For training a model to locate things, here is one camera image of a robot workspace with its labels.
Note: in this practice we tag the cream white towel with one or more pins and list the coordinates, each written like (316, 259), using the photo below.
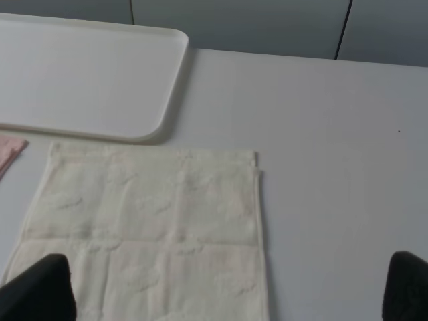
(151, 233)

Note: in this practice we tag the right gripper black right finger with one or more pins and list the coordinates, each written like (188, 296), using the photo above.
(405, 294)

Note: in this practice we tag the white plastic tray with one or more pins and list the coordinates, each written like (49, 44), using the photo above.
(90, 79)

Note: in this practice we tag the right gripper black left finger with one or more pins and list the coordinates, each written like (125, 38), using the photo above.
(41, 292)

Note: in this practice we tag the pink towel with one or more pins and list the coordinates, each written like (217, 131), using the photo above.
(11, 148)

